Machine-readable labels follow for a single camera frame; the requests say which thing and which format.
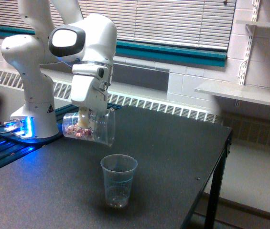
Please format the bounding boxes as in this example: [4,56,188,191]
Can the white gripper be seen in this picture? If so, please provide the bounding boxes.
[70,61,113,126]

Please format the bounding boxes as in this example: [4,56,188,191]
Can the clear plastic cup with candies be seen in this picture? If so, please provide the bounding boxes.
[62,108,116,146]

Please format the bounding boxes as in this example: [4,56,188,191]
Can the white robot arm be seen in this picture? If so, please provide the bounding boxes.
[1,0,117,139]

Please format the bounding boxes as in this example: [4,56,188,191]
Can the clear empty plastic cup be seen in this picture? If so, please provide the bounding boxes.
[100,154,138,208]

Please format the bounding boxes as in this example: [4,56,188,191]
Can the white baseboard radiator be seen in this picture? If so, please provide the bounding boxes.
[0,70,224,124]

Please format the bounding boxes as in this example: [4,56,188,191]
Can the white window blinds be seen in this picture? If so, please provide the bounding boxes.
[0,0,237,52]

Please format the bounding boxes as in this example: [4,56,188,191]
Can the black table leg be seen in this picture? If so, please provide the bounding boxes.
[204,131,233,229]

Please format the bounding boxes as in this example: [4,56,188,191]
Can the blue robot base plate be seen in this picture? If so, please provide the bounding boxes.
[0,124,63,145]

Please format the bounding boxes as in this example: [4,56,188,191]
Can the white shelf bracket rail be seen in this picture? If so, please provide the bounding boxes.
[237,0,260,85]

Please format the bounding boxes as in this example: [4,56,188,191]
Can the white lower wall shelf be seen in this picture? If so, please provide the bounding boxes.
[195,81,270,106]

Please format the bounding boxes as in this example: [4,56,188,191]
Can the white wall shelf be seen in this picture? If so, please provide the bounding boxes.
[195,81,270,106]
[236,20,270,28]

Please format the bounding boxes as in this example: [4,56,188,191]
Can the white upper wall shelf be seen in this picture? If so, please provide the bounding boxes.
[236,20,270,28]

